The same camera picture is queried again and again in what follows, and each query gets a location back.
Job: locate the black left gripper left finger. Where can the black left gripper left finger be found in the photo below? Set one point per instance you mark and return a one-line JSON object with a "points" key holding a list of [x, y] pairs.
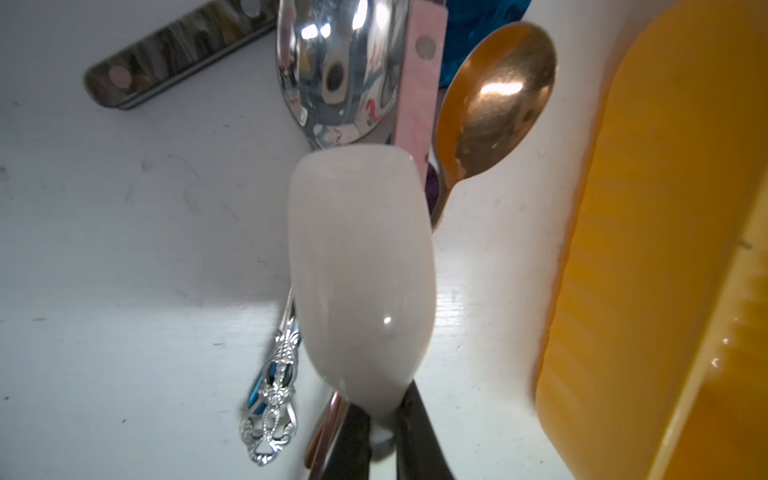
{"points": [[351, 455]]}

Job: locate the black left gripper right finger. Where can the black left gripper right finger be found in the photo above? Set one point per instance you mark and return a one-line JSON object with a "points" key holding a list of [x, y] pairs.
{"points": [[419, 455]]}

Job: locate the ornate silver spoon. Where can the ornate silver spoon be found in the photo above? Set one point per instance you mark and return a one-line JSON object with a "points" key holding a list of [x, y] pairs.
{"points": [[269, 422]]}

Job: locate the white ceramic spoon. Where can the white ceramic spoon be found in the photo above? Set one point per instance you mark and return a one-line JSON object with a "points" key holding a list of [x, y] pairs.
{"points": [[362, 267]]}

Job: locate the yellow plastic storage box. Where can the yellow plastic storage box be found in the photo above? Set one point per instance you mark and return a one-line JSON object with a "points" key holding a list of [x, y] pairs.
{"points": [[655, 365]]}

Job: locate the pink handled steel spoon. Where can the pink handled steel spoon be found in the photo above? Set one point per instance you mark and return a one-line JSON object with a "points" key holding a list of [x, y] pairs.
{"points": [[347, 67]]}

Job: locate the steel spoon patterned handle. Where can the steel spoon patterned handle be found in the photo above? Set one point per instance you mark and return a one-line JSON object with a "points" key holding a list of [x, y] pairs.
{"points": [[177, 51]]}

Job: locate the copper spoon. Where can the copper spoon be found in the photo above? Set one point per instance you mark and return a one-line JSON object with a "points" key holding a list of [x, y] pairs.
{"points": [[493, 101]]}

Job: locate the blue metal spoon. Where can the blue metal spoon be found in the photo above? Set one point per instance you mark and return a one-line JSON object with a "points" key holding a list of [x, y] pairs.
{"points": [[469, 22]]}

